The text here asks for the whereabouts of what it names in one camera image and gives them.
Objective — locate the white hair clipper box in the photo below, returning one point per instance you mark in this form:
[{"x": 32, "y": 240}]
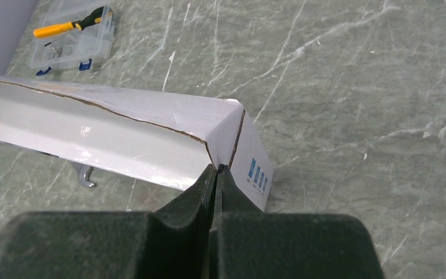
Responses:
[{"x": 159, "y": 137}]

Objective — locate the clear plastic organizer box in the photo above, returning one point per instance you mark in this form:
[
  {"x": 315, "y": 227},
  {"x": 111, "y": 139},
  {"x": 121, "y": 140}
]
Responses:
[{"x": 74, "y": 49}]

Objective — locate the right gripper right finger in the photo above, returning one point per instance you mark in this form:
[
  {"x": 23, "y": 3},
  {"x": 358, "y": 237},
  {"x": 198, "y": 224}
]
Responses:
[{"x": 245, "y": 242}]

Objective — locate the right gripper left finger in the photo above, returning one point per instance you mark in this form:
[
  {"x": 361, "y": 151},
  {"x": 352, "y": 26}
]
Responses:
[{"x": 171, "y": 242}]

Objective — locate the silver combination wrench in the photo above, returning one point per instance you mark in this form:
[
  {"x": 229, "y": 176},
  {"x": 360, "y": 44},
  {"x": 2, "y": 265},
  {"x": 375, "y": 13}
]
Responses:
[{"x": 83, "y": 174}]

